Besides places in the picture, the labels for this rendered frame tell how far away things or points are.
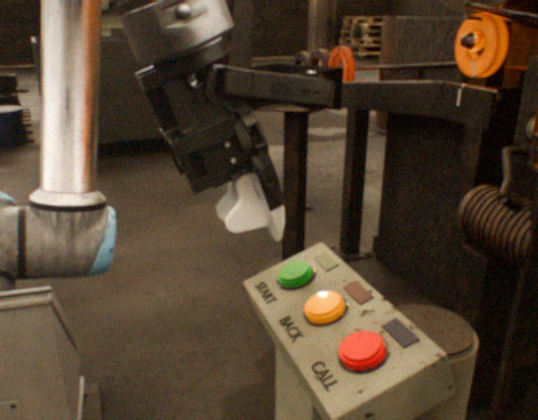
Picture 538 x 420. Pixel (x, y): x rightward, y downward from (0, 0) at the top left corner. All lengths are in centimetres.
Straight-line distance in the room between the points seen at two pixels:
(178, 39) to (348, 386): 31
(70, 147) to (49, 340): 37
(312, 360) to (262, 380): 91
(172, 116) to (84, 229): 63
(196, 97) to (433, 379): 31
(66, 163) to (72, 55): 21
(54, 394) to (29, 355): 9
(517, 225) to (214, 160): 73
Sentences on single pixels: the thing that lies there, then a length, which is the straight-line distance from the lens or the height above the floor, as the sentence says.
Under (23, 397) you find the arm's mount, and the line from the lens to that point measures 103.
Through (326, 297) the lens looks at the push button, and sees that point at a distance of 52.
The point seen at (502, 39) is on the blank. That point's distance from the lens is 138.
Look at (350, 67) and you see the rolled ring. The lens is 196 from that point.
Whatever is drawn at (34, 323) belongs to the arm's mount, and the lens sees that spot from 94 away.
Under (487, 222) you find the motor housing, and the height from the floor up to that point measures 48.
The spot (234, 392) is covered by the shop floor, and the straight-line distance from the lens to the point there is 135.
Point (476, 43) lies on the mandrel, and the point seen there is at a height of 81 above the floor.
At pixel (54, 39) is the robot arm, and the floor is 84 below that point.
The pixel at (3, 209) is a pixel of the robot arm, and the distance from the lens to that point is 113.
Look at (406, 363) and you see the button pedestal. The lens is 45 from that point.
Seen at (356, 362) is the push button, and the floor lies 60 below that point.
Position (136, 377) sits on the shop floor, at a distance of 144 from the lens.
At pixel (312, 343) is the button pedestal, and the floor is 59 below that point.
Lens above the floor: 87
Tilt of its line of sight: 21 degrees down
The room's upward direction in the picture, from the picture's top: straight up
